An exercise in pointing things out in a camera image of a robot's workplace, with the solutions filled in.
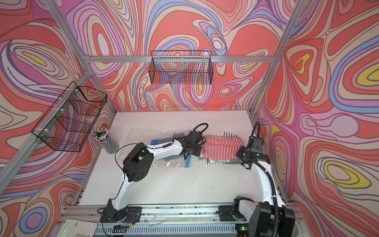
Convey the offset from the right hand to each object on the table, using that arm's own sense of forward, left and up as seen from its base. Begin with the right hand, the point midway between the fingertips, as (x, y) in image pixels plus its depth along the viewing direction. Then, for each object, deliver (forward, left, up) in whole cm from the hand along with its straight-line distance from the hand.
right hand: (241, 157), depth 83 cm
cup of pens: (+13, +80, +9) cm, 82 cm away
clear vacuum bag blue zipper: (+25, +58, -10) cm, 64 cm away
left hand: (+9, +23, -7) cm, 25 cm away
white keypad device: (-30, +86, -6) cm, 91 cm away
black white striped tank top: (+23, +6, -8) cm, 25 cm away
